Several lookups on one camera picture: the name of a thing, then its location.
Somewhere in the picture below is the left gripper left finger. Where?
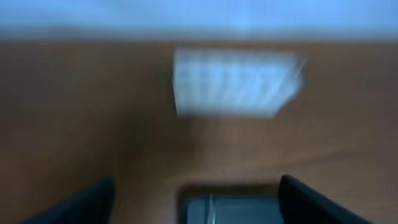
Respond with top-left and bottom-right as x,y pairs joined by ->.
19,175 -> 116,224

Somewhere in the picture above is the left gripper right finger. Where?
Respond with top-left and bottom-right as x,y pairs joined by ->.
277,174 -> 374,224

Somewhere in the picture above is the black tray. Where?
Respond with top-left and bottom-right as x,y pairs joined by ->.
177,185 -> 284,224

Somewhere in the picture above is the clear test tube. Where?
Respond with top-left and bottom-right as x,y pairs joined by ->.
207,192 -> 217,224

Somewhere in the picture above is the white test tube rack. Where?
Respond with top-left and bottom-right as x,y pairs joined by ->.
172,47 -> 307,120

